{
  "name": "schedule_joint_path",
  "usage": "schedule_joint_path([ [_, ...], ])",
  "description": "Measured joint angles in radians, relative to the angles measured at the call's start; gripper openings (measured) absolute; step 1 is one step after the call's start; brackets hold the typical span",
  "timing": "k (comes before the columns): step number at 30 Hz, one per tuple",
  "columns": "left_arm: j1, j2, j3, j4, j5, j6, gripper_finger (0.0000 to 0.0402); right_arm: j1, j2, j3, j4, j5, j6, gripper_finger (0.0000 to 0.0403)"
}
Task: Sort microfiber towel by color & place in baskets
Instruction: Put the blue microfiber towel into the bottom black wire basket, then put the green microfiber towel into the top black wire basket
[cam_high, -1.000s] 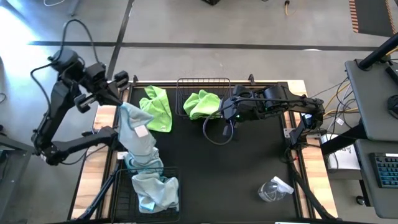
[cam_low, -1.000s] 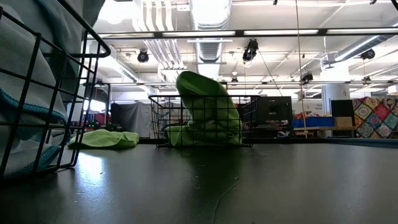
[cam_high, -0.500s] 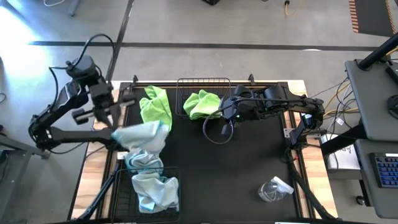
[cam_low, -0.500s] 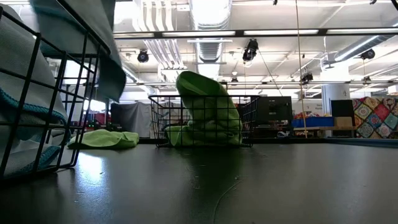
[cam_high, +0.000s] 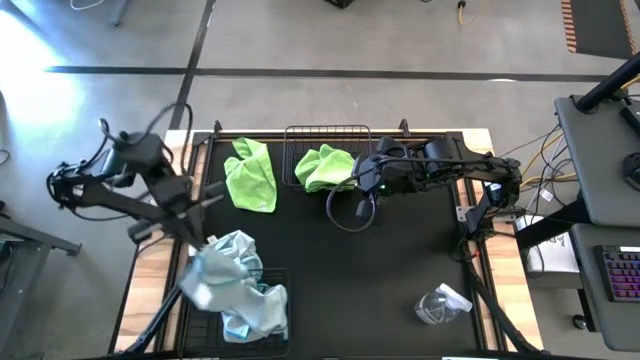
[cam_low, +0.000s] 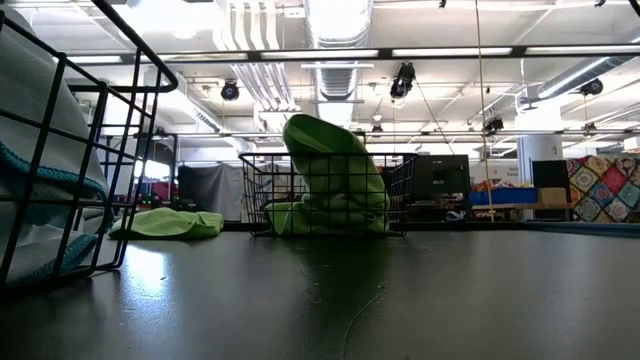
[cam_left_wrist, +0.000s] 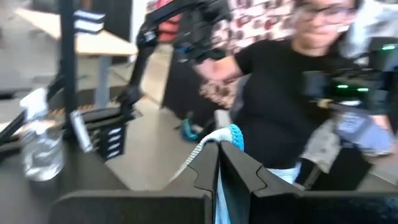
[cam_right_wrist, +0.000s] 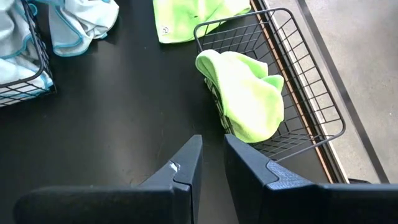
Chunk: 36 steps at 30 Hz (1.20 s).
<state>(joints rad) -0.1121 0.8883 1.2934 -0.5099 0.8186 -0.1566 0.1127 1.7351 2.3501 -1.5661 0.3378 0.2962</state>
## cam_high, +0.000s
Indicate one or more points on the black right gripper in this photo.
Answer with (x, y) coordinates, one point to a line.
(395, 172)

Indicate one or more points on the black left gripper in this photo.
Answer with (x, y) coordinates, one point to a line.
(182, 202)

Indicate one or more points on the green microfiber towel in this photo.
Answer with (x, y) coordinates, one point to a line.
(306, 167)
(332, 172)
(250, 180)

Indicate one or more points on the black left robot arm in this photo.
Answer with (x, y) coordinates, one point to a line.
(140, 152)

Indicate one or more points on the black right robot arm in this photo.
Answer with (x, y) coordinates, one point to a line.
(480, 167)

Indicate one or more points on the black table mat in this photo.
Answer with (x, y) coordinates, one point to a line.
(325, 250)

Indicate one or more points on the grey side table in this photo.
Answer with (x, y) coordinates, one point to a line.
(30, 235)

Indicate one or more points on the black floor box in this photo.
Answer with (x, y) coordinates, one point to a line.
(340, 2)

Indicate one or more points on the white paper box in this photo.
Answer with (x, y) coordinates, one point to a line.
(550, 255)

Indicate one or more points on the grey desk top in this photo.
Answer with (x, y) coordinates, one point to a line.
(595, 160)

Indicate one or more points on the grey metal leg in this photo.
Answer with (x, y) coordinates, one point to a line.
(120, 12)

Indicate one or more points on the black round pole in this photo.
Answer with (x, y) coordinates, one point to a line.
(607, 85)

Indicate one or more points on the black caster wheel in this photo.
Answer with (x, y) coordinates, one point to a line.
(580, 321)

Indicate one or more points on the black round desk object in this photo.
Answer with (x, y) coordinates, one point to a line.
(632, 171)

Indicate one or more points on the grey keyboard desk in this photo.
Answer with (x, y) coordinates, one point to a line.
(600, 310)

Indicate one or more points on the backlit computer keyboard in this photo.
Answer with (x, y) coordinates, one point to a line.
(620, 272)

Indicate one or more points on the black hazard-edged floor mat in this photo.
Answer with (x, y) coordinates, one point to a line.
(600, 25)

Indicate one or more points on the black frame clamp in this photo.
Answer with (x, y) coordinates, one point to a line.
(404, 127)
(217, 127)

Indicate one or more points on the black aluminium table frame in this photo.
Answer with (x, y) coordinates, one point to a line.
(425, 134)

